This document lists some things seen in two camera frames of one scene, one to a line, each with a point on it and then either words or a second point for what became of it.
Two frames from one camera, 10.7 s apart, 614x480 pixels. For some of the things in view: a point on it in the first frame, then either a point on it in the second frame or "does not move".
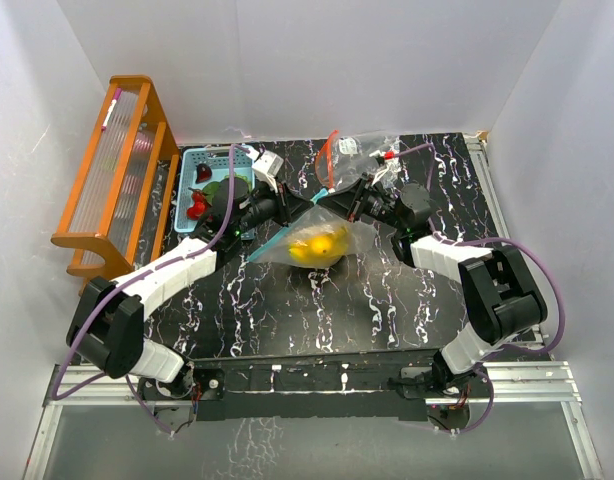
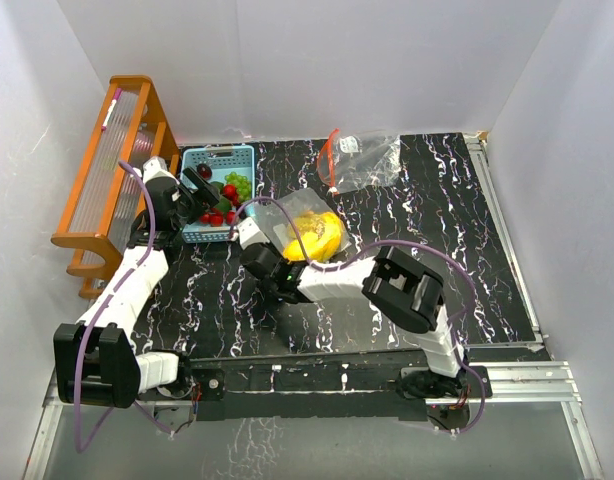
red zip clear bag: x=343 y=159 does not move
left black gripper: x=288 y=206 to x=204 y=193
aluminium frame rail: x=118 y=385 does not move
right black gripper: x=347 y=202 to x=272 y=249
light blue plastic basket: x=200 y=167 does not move
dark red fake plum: x=203 y=173 does not move
